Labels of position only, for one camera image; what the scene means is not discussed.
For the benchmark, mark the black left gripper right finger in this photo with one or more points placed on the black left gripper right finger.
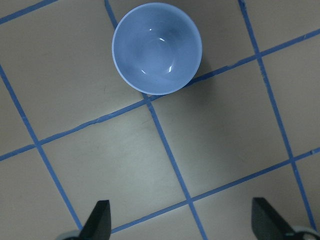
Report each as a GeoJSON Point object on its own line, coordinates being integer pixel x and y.
{"type": "Point", "coordinates": [267, 223]}

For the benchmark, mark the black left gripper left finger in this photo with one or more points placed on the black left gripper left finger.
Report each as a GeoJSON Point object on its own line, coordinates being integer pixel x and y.
{"type": "Point", "coordinates": [98, 225]}

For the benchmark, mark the blue bowl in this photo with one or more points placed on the blue bowl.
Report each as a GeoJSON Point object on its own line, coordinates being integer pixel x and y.
{"type": "Point", "coordinates": [157, 48]}

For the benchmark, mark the brown paper table cover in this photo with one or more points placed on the brown paper table cover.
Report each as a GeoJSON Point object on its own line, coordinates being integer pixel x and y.
{"type": "Point", "coordinates": [182, 166]}

